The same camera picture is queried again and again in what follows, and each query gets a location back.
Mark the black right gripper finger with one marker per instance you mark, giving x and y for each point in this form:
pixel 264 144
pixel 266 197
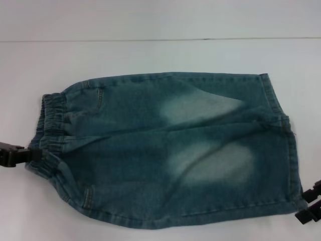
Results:
pixel 313 192
pixel 309 209

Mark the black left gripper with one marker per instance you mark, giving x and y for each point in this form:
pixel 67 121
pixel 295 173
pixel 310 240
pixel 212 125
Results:
pixel 11 154

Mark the blue denim shorts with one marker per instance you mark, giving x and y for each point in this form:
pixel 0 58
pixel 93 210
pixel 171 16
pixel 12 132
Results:
pixel 150 150

